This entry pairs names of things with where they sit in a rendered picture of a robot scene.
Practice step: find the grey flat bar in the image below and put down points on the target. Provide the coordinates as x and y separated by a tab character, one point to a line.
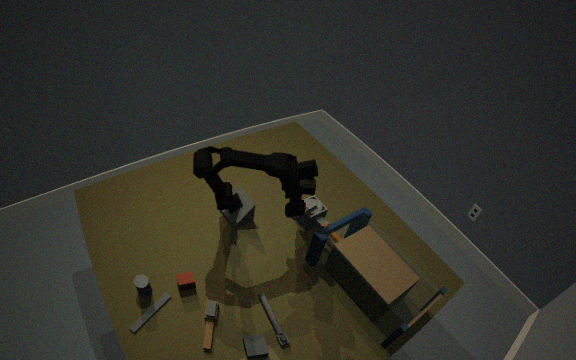
150	312

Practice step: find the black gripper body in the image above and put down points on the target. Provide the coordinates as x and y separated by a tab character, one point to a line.
295	206

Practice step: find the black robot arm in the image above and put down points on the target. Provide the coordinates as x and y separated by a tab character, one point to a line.
275	165

